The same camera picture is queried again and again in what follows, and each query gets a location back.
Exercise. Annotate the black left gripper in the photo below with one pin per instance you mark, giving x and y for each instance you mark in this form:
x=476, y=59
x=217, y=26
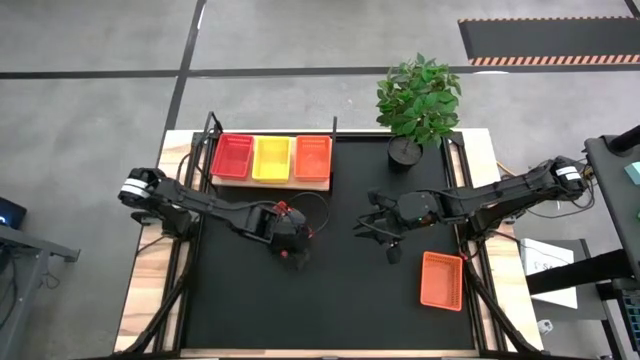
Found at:
x=282, y=227

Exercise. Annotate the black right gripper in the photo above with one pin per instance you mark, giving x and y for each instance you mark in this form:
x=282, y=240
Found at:
x=417, y=207

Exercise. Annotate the orange plastic slotted basket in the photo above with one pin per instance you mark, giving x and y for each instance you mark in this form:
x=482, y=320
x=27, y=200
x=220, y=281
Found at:
x=312, y=158
x=441, y=281

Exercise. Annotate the yellow plastic slotted basket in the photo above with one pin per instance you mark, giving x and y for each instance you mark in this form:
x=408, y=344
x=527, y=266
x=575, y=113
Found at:
x=271, y=159

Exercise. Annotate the red plastic slotted basket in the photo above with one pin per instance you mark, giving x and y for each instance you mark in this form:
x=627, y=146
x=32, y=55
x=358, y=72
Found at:
x=232, y=156

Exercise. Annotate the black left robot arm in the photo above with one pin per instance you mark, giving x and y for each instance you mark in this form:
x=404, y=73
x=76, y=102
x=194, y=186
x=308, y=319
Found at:
x=210, y=205

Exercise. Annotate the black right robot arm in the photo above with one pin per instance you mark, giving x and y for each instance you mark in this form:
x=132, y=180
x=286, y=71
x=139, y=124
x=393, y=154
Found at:
x=500, y=195

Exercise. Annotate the light wooden shelf board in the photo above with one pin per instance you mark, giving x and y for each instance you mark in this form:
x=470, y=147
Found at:
x=270, y=186

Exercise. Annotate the black table mat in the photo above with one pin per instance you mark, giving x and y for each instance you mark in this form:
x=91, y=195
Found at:
x=325, y=300

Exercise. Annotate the green plant in black pot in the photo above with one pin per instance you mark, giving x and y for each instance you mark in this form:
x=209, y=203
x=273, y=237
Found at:
x=417, y=100

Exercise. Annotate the small white plug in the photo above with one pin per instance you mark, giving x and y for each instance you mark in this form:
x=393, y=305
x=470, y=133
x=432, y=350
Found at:
x=545, y=326

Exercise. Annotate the black cart leg bar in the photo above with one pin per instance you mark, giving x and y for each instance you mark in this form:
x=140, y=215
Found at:
x=575, y=272

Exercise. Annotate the dark grey side cart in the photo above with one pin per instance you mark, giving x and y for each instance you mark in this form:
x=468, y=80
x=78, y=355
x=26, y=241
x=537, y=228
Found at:
x=617, y=200

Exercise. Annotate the black floor mat hazard stripes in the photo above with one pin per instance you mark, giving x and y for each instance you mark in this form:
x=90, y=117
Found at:
x=550, y=40

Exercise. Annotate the black round pole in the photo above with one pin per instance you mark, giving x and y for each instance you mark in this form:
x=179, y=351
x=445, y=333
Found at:
x=625, y=140

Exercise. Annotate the small teal object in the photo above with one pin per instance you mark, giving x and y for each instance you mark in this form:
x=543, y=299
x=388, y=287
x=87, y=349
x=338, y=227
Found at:
x=635, y=172

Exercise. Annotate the grey metal desk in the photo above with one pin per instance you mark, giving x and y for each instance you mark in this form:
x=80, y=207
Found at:
x=30, y=245

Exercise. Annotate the blue plastic crate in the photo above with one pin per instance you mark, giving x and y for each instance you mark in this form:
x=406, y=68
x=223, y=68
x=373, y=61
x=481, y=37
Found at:
x=634, y=315

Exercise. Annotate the black device with blue light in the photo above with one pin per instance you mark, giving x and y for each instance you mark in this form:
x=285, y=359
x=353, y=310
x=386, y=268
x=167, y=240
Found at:
x=11, y=212

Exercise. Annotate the black upright post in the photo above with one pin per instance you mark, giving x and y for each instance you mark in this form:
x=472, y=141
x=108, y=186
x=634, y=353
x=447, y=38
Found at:
x=334, y=130

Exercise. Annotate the black right metal frame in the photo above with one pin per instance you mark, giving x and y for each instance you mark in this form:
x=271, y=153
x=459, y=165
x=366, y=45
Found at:
x=457, y=150

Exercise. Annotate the black metal frame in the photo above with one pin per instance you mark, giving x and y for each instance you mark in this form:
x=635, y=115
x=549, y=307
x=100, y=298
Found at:
x=204, y=150
x=457, y=150

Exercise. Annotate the black left metal frame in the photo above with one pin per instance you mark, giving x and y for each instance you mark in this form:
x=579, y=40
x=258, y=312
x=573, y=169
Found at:
x=204, y=150

